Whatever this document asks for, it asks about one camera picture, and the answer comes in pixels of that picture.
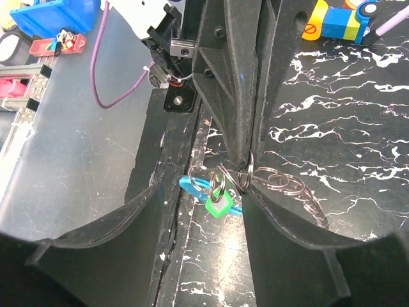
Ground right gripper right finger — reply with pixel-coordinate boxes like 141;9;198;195
242;189;408;306

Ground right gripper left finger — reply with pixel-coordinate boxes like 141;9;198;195
1;184;164;306

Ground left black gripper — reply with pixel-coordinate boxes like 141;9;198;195
170;0;312;169

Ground green key tag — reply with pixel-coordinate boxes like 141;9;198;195
205;191;233;218

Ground colourful toy blocks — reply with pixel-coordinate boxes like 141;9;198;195
302;1;378;44

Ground perforated music stand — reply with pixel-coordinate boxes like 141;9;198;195
362;5;409;46

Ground blue storage bin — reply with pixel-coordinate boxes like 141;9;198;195
10;0;101;38

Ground pink parts tray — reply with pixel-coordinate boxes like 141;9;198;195
29;29;87;57

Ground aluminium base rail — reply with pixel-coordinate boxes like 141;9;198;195
1;60;54;148

